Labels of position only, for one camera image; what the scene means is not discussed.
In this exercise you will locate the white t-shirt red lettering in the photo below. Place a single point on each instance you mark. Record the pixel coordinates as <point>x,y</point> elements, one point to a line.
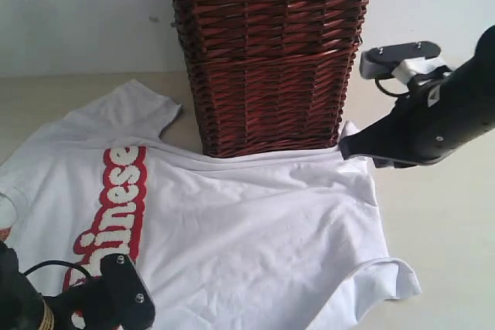
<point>280,240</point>

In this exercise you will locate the dark red wicker basket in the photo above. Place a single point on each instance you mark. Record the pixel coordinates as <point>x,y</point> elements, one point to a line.
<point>268,75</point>

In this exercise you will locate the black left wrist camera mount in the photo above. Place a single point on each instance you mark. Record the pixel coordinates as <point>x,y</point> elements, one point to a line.
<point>130,298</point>

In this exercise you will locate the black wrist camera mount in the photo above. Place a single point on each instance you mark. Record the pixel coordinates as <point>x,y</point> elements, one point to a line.
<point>130,298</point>
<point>407,62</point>

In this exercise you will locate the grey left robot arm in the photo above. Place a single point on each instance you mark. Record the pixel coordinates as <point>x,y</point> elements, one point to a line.
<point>23,307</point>

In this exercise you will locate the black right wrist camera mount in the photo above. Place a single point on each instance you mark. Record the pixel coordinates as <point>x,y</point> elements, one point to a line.
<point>407,62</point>

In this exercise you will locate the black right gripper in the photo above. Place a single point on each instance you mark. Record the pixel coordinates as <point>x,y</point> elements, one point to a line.
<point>436,121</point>

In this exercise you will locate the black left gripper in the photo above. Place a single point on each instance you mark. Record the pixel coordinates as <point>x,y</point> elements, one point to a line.
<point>98,302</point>

